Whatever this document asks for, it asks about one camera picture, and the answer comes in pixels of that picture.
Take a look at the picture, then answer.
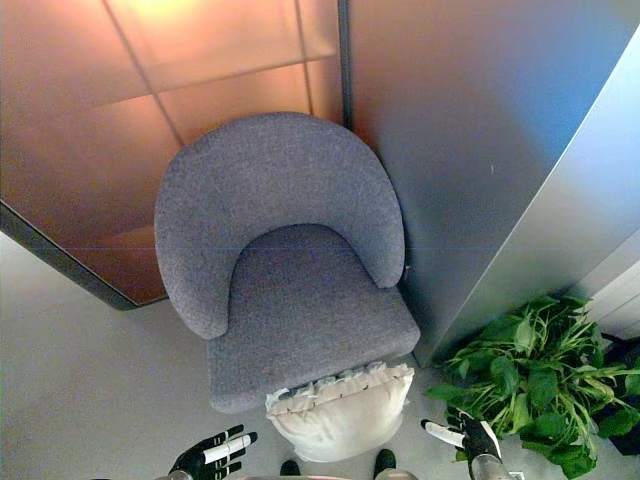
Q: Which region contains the grey fabric sofa chair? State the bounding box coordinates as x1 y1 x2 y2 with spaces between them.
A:
153 110 421 415

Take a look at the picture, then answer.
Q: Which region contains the white fringed pillow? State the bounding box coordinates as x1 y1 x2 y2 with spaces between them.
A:
263 362 416 464

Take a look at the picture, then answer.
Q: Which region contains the green leafy potted plant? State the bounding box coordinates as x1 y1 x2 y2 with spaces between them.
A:
424 295 640 479

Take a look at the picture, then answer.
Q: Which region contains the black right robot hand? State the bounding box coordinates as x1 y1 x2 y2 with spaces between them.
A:
421 407 503 464

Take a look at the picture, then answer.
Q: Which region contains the dark metal partition rail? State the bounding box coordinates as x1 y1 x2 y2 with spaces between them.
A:
0 199 171 312

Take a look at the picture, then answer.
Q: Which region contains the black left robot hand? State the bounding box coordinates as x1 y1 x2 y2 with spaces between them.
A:
168 424 259 480

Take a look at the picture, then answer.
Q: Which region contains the dark metal partition post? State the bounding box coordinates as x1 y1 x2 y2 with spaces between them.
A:
337 0 357 132

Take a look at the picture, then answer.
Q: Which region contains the black right robot foot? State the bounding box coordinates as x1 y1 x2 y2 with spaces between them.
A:
374 448 398 474

